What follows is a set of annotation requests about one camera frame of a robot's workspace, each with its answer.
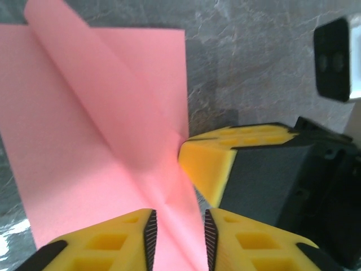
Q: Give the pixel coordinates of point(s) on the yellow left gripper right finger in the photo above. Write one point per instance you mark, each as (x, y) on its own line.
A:
(253, 248)

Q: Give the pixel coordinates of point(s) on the pink square paper sheet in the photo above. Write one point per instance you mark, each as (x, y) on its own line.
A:
(84, 127)

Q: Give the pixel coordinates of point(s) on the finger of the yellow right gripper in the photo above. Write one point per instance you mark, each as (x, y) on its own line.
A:
(206, 169)
(253, 133)

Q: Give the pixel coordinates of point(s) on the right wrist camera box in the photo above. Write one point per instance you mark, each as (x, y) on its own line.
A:
(332, 59)

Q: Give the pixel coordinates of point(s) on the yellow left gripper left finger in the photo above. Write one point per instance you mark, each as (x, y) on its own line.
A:
(107, 248)

